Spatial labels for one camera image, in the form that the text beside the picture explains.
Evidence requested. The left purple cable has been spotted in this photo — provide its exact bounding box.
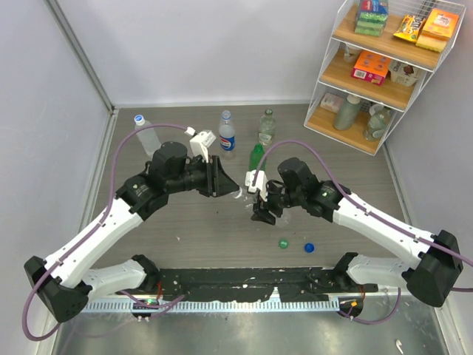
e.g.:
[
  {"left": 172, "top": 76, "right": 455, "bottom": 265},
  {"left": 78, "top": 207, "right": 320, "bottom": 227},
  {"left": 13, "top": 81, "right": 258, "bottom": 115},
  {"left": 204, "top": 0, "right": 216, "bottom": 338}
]
[{"left": 21, "top": 124, "right": 196, "bottom": 341}]

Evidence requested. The pepsi bottle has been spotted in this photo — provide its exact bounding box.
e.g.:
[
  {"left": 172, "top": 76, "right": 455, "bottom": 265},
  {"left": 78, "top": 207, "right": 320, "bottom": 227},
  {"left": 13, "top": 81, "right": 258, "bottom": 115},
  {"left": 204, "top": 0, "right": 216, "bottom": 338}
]
[{"left": 219, "top": 110, "right": 236, "bottom": 159}]

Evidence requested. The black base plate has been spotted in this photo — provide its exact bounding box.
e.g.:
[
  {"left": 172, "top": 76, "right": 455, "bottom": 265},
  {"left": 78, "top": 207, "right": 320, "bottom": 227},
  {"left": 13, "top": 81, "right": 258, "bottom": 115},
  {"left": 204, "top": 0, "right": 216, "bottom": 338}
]
[{"left": 128, "top": 267, "right": 378, "bottom": 302}]

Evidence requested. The yellow snack bag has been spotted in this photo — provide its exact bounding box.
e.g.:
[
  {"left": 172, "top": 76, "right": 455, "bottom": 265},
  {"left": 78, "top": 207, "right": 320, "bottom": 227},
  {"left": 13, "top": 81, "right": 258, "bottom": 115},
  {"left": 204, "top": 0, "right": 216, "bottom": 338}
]
[{"left": 393, "top": 15, "right": 426, "bottom": 43}]

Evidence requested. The clear plastic bottle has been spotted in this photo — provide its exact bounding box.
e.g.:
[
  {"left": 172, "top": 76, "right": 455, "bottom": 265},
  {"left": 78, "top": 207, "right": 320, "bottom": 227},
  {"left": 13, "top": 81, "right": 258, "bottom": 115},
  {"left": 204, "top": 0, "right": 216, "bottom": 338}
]
[{"left": 231, "top": 188, "right": 290, "bottom": 228}]

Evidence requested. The white cable duct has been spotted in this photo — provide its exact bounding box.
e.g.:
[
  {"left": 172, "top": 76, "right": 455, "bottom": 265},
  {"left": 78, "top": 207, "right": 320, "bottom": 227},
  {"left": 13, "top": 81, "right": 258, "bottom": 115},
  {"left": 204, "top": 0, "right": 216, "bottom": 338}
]
[{"left": 82, "top": 297, "right": 340, "bottom": 314}]

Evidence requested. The orange yellow box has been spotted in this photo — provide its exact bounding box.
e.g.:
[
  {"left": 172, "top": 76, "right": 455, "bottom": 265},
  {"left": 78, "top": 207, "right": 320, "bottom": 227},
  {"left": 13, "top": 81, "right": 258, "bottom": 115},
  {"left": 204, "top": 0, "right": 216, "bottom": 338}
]
[{"left": 415, "top": 8, "right": 459, "bottom": 53}]

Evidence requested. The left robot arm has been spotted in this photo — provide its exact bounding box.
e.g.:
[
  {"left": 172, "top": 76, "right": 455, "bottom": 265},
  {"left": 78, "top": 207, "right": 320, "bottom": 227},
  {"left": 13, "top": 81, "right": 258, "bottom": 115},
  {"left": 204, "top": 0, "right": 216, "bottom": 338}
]
[{"left": 24, "top": 142, "right": 239, "bottom": 323}]

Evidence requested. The pink white packet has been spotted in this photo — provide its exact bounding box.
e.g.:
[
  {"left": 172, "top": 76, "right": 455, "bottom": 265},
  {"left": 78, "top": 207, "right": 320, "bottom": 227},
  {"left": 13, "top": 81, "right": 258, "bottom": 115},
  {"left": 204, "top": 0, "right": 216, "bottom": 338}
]
[{"left": 320, "top": 92, "right": 344, "bottom": 113}]

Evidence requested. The clear glass bottle green cap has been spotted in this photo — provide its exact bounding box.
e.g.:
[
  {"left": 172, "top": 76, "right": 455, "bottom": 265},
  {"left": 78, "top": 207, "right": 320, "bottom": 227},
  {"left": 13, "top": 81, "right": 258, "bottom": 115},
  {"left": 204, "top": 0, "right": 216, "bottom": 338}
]
[{"left": 258, "top": 109, "right": 276, "bottom": 145}]

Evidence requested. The green sponge pack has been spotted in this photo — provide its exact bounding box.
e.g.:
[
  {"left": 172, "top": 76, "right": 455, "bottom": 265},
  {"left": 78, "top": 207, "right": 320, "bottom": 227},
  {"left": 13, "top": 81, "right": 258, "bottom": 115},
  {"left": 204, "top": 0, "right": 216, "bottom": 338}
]
[{"left": 354, "top": 0, "right": 389, "bottom": 37}]

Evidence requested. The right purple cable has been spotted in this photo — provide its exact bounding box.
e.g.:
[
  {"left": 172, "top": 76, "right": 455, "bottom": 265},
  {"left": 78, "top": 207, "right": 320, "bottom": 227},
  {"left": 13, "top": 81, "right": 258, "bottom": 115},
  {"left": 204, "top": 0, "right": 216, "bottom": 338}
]
[{"left": 256, "top": 139, "right": 473, "bottom": 326}]

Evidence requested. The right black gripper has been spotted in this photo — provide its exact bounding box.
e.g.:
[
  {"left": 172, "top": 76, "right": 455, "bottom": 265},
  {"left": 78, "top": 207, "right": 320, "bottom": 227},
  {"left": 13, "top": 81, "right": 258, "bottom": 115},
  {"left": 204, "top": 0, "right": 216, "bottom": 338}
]
[{"left": 251, "top": 181, "right": 304, "bottom": 225}]

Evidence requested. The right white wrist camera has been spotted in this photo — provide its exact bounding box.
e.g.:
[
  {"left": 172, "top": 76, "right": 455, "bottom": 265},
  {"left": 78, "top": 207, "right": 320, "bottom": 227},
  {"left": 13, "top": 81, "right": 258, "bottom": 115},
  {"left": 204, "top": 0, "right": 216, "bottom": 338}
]
[{"left": 245, "top": 170, "right": 268, "bottom": 197}]

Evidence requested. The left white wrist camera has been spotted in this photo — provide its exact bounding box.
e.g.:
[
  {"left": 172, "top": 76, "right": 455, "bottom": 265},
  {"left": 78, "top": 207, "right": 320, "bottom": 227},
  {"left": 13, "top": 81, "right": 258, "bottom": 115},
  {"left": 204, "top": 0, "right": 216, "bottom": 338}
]
[{"left": 189, "top": 130, "right": 216, "bottom": 163}]

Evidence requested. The green plastic bottle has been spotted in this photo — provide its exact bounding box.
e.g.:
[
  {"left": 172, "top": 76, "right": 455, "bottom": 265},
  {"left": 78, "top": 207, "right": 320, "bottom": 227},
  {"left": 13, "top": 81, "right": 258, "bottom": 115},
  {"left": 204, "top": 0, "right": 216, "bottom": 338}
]
[{"left": 248, "top": 143, "right": 265, "bottom": 171}]

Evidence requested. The clear bottle on shelf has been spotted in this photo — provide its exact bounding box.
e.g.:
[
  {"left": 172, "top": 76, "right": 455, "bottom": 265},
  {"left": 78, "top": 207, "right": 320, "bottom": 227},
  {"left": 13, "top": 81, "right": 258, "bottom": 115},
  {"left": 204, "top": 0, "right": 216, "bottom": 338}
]
[{"left": 364, "top": 104, "right": 391, "bottom": 141}]

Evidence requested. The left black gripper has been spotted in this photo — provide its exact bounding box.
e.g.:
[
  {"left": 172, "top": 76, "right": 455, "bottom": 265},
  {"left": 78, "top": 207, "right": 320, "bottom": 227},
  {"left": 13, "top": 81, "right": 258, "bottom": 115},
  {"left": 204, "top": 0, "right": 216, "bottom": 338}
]
[{"left": 167, "top": 154, "right": 240, "bottom": 198}]

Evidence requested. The white wire shelf rack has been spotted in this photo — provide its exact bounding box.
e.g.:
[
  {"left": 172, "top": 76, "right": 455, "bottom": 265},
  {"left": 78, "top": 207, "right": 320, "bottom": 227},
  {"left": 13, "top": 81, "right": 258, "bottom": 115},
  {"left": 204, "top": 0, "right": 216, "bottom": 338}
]
[{"left": 304, "top": 1, "right": 466, "bottom": 155}]

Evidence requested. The grey green bottle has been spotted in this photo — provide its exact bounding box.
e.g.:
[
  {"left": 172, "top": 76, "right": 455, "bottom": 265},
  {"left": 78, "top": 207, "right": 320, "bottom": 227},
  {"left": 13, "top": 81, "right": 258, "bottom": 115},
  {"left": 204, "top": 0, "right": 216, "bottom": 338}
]
[{"left": 333, "top": 94, "right": 361, "bottom": 131}]

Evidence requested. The white cup on shelf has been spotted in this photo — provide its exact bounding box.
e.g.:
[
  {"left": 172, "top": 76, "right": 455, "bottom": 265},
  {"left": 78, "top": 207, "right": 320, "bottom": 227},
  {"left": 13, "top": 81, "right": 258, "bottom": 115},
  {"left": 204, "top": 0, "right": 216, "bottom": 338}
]
[{"left": 344, "top": 44, "right": 363, "bottom": 63}]

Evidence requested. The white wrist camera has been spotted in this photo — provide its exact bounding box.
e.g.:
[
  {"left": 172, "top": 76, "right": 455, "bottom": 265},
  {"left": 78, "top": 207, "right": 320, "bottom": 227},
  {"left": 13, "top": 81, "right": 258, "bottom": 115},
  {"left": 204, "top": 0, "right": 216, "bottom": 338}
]
[
  {"left": 245, "top": 170, "right": 268, "bottom": 197},
  {"left": 189, "top": 130, "right": 216, "bottom": 163}
]

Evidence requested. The clear bottle blue cap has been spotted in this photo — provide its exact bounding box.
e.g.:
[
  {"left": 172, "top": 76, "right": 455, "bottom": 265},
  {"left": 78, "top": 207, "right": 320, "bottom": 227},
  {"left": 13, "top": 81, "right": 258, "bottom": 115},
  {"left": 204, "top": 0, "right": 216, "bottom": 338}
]
[{"left": 134, "top": 115, "right": 161, "bottom": 158}]

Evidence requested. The orange pink box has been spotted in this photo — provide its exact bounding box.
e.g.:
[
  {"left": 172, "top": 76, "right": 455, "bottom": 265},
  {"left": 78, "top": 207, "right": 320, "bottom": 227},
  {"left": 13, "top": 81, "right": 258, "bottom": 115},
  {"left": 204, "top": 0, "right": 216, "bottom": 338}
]
[{"left": 351, "top": 50, "right": 391, "bottom": 86}]

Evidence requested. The purple cable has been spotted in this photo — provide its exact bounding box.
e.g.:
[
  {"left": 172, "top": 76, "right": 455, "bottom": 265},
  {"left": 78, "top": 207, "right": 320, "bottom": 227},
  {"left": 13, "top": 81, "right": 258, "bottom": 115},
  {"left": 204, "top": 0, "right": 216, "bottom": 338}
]
[
  {"left": 21, "top": 124, "right": 196, "bottom": 341},
  {"left": 256, "top": 139, "right": 473, "bottom": 326}
]

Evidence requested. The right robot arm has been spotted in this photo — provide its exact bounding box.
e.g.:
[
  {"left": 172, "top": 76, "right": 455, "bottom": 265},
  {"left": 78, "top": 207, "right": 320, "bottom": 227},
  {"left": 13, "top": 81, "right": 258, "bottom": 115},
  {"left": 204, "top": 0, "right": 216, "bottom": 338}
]
[{"left": 245, "top": 158, "right": 463, "bottom": 308}]

